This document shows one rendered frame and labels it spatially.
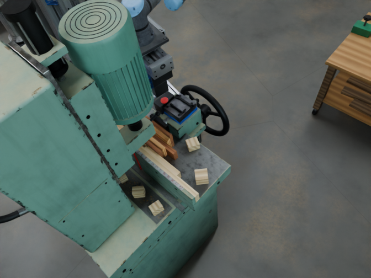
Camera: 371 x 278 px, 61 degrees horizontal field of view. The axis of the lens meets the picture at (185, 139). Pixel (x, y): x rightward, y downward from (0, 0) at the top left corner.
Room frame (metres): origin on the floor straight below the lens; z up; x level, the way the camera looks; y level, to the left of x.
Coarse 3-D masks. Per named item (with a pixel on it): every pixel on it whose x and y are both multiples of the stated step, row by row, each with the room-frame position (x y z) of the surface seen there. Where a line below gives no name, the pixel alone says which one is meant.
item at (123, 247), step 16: (128, 176) 0.62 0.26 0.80; (128, 192) 0.55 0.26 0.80; (144, 208) 0.47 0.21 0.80; (176, 208) 0.45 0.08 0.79; (128, 224) 0.42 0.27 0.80; (144, 224) 0.41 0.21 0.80; (160, 224) 0.40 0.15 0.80; (112, 240) 0.37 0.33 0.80; (128, 240) 0.36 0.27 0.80; (144, 240) 0.35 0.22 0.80; (96, 256) 0.32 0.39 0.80; (112, 256) 0.31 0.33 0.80; (128, 256) 0.30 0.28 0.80; (112, 272) 0.26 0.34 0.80
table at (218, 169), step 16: (176, 144) 0.67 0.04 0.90; (176, 160) 0.60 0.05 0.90; (192, 160) 0.59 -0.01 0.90; (208, 160) 0.57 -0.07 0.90; (192, 176) 0.52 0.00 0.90; (208, 176) 0.51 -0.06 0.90; (224, 176) 0.51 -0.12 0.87; (176, 192) 0.47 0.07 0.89; (208, 192) 0.45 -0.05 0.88; (192, 208) 0.41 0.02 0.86
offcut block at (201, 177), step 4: (196, 172) 0.51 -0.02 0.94; (200, 172) 0.51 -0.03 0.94; (204, 172) 0.51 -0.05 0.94; (196, 176) 0.50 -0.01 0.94; (200, 176) 0.49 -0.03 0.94; (204, 176) 0.49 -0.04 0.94; (196, 180) 0.48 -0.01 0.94; (200, 180) 0.48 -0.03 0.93; (204, 180) 0.48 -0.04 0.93; (208, 180) 0.48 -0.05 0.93
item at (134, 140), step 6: (144, 120) 0.68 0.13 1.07; (126, 126) 0.67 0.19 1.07; (144, 126) 0.66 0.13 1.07; (150, 126) 0.66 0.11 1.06; (120, 132) 0.65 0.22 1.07; (126, 132) 0.65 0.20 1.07; (132, 132) 0.64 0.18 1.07; (138, 132) 0.64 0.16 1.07; (144, 132) 0.64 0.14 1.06; (150, 132) 0.65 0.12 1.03; (126, 138) 0.62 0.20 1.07; (132, 138) 0.62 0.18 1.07; (138, 138) 0.62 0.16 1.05; (144, 138) 0.64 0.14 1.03; (126, 144) 0.60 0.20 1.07; (132, 144) 0.61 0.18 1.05; (138, 144) 0.62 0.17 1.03; (132, 150) 0.60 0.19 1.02
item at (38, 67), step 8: (16, 48) 0.59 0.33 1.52; (24, 56) 0.56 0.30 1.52; (32, 64) 0.53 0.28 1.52; (40, 64) 0.53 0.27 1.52; (40, 72) 0.50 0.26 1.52; (48, 72) 0.50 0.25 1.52; (56, 88) 0.50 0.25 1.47; (64, 96) 0.50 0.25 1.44; (72, 112) 0.50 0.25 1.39; (80, 120) 0.50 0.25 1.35; (88, 136) 0.50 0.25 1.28; (96, 144) 0.51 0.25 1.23; (104, 160) 0.50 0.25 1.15
